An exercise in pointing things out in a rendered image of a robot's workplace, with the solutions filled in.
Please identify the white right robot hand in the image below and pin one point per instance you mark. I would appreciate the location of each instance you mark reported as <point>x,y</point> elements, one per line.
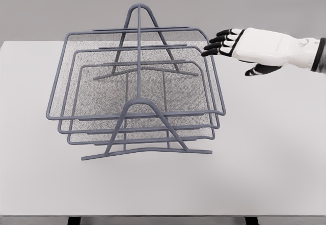
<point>259,46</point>

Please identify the large grey mesh tray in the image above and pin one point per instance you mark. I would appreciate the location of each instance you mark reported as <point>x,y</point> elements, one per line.
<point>76,41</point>

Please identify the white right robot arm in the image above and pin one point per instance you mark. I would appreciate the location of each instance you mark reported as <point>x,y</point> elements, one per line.
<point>305,53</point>

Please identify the medium grey mesh tray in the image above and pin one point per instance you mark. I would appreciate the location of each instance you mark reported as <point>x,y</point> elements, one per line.
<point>89,126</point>

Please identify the small grey mesh tray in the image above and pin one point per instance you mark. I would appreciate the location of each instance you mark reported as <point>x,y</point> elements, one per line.
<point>89,138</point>

